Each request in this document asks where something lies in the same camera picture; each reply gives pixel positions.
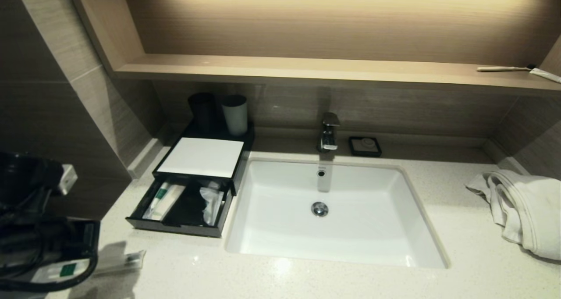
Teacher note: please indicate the black cup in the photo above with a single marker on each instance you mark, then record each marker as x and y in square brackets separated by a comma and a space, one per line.
[202, 112]

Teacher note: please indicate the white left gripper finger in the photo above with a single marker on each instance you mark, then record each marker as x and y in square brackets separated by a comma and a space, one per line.
[69, 178]

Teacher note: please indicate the white green toothpaste packet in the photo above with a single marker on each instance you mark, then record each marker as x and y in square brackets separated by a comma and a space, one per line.
[164, 200]

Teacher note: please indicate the chrome faucet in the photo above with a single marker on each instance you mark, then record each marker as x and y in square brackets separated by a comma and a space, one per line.
[328, 134]

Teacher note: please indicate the beige toothbrush black bristles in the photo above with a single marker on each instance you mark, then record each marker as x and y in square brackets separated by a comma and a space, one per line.
[499, 68]

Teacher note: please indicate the black drawer of box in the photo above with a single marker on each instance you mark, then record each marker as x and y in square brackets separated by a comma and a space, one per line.
[184, 229]

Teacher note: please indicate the chrome sink drain stopper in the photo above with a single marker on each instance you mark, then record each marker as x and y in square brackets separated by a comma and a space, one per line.
[319, 209]

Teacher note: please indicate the white rectangular sink basin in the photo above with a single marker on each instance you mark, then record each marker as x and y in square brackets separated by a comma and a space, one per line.
[372, 229]

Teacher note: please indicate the light wooden wall shelf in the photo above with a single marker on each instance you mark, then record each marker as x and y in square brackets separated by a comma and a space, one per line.
[307, 69]

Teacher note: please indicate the black square soap dish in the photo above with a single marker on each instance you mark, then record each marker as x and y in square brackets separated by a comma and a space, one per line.
[352, 147]

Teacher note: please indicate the white crumpled towel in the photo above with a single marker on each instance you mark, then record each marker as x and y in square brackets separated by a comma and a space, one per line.
[526, 211]

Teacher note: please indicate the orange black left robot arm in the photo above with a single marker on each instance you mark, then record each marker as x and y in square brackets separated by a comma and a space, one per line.
[26, 233]

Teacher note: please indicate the small white toothpaste tube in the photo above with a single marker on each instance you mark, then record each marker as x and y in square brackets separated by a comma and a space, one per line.
[545, 74]

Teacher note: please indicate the round grey soap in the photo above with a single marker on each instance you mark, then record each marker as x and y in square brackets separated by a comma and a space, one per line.
[364, 144]

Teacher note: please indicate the black box white lid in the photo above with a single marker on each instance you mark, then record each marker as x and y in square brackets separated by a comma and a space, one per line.
[204, 156]

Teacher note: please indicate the translucent packet small green print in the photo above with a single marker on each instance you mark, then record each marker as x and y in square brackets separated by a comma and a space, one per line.
[214, 213]

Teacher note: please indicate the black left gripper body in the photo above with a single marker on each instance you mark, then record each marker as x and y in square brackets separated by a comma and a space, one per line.
[26, 176]

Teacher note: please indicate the white cup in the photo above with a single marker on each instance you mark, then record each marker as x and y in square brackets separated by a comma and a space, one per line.
[235, 115]

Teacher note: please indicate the long clear toothbrush packet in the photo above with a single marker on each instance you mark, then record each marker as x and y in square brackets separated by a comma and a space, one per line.
[122, 260]

